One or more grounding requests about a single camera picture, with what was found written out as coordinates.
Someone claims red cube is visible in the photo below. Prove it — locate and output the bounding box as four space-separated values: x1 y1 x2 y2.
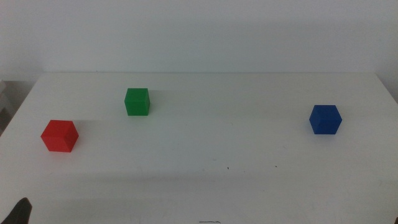
40 119 80 153

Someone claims green cube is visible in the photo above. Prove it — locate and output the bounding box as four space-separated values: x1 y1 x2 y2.
124 88 150 117

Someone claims blue cube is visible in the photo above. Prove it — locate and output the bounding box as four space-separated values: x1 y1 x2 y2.
308 105 343 135

